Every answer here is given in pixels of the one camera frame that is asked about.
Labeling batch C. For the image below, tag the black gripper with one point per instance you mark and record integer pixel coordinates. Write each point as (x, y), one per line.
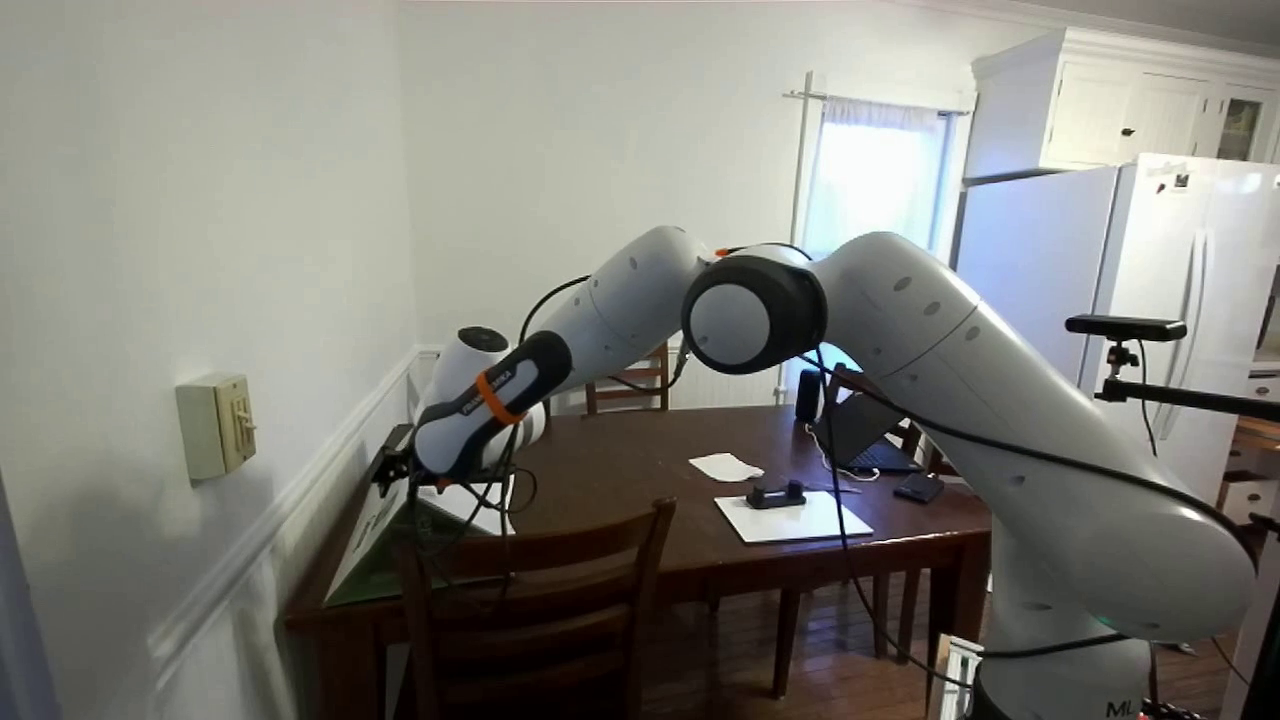
(394, 466)

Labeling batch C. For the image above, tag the white carrier bag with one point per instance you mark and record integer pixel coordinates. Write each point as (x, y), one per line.
(467, 509)

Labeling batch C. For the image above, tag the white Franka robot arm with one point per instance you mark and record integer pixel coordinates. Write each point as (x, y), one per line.
(1000, 400)

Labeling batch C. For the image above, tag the large dark wooden slat chair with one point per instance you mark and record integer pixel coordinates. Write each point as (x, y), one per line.
(544, 603)

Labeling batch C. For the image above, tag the dark brown wooden table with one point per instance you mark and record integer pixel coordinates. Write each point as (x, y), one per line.
(626, 466)

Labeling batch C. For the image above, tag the small white paper sheet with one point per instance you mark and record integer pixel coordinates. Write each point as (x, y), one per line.
(727, 466)

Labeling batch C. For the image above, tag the small black device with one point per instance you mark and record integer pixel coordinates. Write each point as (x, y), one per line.
(777, 493)

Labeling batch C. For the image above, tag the large white paper sheet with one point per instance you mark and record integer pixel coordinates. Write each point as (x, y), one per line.
(800, 522)

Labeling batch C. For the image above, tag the black open laptop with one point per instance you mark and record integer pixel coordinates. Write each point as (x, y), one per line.
(860, 433)

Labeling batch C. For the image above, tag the small flat black item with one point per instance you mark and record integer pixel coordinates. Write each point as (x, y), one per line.
(918, 491)

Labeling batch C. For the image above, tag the white framed board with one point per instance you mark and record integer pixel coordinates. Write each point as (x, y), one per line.
(954, 675)

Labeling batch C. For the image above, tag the white refrigerator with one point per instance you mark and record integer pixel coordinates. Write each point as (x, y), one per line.
(1163, 264)

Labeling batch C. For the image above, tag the white kitchen cabinet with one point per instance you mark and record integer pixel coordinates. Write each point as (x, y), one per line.
(1106, 102)

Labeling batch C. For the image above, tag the white wall outlet box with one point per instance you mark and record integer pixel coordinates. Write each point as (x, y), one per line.
(214, 427)

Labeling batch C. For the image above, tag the bright window with white frame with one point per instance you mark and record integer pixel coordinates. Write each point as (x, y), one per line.
(881, 173)

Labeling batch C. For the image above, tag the black camera on tripod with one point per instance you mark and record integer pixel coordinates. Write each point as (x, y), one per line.
(1125, 329)

